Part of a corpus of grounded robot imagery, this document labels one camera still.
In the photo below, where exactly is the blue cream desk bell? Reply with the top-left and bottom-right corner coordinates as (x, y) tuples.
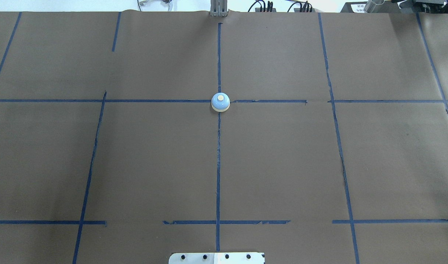
(211, 92), (230, 113)

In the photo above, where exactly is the orange black power strip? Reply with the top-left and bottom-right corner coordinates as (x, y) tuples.
(247, 0), (316, 13)

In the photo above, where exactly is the aluminium frame post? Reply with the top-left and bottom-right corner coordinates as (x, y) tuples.
(210, 0), (229, 17)

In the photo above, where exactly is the white camera mast pedestal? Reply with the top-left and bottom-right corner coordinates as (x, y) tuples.
(168, 252), (266, 264)

